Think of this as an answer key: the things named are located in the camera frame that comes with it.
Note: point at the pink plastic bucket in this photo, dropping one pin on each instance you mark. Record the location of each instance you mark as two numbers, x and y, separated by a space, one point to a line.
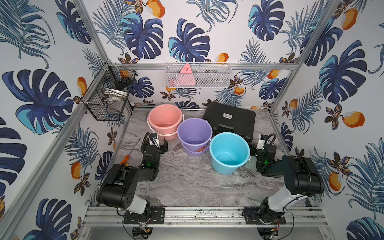
165 120

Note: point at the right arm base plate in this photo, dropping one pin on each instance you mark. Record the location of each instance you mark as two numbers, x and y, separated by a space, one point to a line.
263 216

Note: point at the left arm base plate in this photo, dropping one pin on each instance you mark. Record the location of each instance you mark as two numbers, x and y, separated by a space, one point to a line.
151 216

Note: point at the pink triangular object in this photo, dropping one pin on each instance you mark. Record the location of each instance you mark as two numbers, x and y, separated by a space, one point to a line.
186 77

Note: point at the orange handled screwdriver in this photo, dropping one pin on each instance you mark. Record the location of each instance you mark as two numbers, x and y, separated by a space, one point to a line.
124 162

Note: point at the purple plastic bucket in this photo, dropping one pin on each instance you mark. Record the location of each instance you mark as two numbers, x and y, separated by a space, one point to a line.
195 135

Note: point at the aluminium front rail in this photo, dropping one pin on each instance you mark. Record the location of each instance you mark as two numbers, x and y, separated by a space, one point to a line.
206 217

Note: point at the black wire basket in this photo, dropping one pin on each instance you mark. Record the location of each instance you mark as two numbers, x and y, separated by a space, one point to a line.
109 96

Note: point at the black plastic tool case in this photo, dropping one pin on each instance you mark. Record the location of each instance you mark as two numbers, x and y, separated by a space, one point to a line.
224 118

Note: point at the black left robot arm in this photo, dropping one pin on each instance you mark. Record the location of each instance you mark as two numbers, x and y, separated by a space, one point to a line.
118 188

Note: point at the turquoise plastic bucket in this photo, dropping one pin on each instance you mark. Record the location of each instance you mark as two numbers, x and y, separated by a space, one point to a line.
229 152

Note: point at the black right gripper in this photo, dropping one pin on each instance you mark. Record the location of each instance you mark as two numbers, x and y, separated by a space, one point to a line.
261 150

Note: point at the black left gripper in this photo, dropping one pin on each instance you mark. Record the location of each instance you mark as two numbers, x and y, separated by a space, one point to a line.
154 148

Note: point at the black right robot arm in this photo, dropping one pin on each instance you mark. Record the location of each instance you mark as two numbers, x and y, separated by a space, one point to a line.
301 177

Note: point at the white wire shelf basket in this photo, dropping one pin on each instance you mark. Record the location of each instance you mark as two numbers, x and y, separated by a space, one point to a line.
207 75

